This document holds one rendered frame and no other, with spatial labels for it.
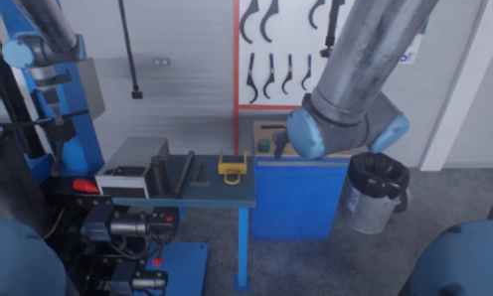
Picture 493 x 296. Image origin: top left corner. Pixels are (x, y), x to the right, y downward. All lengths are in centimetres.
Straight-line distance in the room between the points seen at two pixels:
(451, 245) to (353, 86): 20
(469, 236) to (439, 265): 5
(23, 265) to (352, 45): 40
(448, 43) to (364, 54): 320
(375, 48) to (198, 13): 250
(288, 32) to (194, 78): 111
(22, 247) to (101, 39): 290
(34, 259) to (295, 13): 266
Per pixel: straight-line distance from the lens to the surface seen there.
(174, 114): 307
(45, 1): 81
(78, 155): 162
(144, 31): 292
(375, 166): 267
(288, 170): 192
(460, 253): 29
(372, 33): 33
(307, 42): 279
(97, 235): 140
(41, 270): 29
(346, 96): 37
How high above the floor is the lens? 190
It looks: 29 degrees down
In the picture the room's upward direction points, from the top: 1 degrees clockwise
